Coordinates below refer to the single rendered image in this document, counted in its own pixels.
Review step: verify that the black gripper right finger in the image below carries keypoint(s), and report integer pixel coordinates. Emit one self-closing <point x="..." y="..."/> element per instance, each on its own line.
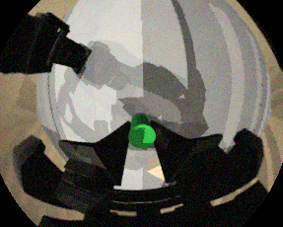
<point x="175" y="151"/>

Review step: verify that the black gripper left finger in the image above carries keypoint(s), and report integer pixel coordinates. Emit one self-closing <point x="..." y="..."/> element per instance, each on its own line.
<point x="109" y="153"/>

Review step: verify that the small beige block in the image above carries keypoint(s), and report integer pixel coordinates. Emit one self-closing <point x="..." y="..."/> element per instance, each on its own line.
<point x="154" y="167"/>

